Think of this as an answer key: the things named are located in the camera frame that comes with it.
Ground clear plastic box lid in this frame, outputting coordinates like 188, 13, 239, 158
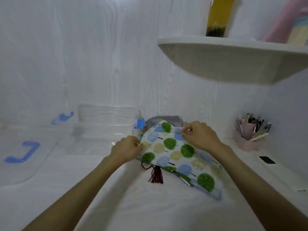
0, 125, 63, 188

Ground grey fabric bag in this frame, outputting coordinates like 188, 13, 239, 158
145, 115, 187, 130

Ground pink pen holder cup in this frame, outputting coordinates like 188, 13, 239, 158
233, 130, 266, 152

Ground clear plastic storage box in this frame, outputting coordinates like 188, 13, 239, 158
65, 105, 146, 156

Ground person's left forearm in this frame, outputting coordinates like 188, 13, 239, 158
21, 155, 125, 231

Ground bunch of pens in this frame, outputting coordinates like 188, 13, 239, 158
235, 113, 272, 142

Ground tree print fabric pouch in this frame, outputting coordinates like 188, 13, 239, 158
136, 120, 223, 200

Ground person's right hand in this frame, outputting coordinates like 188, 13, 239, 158
181, 121, 222, 153

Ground person's right forearm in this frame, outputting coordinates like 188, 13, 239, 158
212, 142, 308, 231

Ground yellow and black plush toy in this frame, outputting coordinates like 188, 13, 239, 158
206, 0, 237, 38

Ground white corner shelf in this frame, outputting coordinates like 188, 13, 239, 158
157, 36, 308, 85

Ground dark red tassel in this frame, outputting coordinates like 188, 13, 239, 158
141, 162, 164, 184

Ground pastel rainbow plush toy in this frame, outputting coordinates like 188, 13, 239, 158
260, 0, 308, 45

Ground person's left hand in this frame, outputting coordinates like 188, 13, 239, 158
109, 135, 143, 164

